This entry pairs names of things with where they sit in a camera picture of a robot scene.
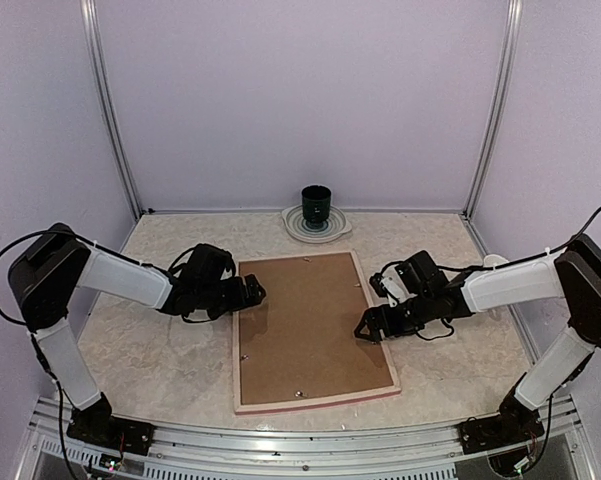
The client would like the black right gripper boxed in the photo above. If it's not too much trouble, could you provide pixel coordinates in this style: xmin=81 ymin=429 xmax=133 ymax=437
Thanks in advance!
xmin=354 ymin=291 xmax=435 ymax=343

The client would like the striped ceramic plate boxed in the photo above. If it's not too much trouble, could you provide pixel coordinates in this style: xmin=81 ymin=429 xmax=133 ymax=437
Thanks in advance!
xmin=281 ymin=206 xmax=353 ymax=244

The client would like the pink wooden picture frame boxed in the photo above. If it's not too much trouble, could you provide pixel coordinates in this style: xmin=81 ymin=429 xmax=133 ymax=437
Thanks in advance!
xmin=230 ymin=248 xmax=402 ymax=417

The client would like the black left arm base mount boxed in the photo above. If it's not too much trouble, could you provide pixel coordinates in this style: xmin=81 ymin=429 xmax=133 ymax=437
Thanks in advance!
xmin=67 ymin=416 xmax=155 ymax=456

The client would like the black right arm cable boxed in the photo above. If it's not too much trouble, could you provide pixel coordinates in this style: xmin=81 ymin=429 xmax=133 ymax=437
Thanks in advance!
xmin=379 ymin=198 xmax=601 ymax=344

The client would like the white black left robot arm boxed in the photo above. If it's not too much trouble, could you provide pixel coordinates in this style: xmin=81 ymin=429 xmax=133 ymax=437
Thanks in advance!
xmin=7 ymin=223 xmax=266 ymax=445

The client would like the right aluminium corner post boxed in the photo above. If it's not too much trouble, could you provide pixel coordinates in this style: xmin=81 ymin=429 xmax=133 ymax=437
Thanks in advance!
xmin=463 ymin=0 xmax=523 ymax=222

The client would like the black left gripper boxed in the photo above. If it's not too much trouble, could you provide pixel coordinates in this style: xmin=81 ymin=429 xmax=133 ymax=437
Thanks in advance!
xmin=197 ymin=274 xmax=265 ymax=320

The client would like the dark green cup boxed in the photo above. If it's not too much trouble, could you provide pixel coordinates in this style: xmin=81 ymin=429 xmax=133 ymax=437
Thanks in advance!
xmin=301 ymin=185 xmax=332 ymax=226

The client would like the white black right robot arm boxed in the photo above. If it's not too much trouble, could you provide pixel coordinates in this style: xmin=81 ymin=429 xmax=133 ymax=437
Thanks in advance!
xmin=354 ymin=234 xmax=601 ymax=444

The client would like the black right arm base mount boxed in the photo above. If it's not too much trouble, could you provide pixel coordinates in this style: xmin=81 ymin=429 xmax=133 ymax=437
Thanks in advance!
xmin=457 ymin=415 xmax=545 ymax=455

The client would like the left aluminium corner post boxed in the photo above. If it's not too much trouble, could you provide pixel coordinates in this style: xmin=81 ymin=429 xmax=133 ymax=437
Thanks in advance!
xmin=80 ymin=0 xmax=144 ymax=221

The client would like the light blue paper cup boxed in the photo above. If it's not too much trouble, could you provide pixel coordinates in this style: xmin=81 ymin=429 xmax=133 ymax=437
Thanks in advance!
xmin=482 ymin=254 xmax=509 ymax=270

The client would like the aluminium corner post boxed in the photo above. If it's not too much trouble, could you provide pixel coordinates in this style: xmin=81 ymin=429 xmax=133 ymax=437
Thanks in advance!
xmin=80 ymin=0 xmax=144 ymax=221
xmin=463 ymin=0 xmax=523 ymax=222

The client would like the aluminium front rail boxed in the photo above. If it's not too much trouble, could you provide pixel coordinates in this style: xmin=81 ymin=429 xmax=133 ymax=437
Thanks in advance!
xmin=29 ymin=394 xmax=589 ymax=480

